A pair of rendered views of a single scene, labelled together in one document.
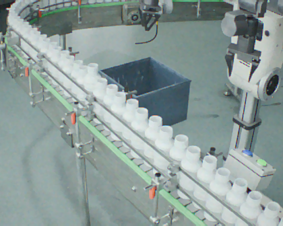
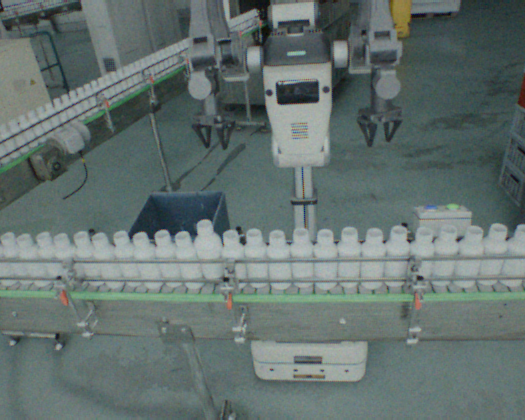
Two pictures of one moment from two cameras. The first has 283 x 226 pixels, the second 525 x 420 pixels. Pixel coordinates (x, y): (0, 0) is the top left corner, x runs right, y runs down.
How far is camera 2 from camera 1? 0.90 m
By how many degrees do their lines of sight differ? 36
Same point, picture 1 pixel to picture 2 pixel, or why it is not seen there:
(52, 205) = not seen: outside the picture
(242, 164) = (442, 219)
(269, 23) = (325, 76)
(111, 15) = (21, 177)
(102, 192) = (156, 376)
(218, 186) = (478, 246)
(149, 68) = (155, 208)
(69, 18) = not seen: outside the picture
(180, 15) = (94, 139)
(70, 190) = (121, 404)
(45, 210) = not seen: outside the picture
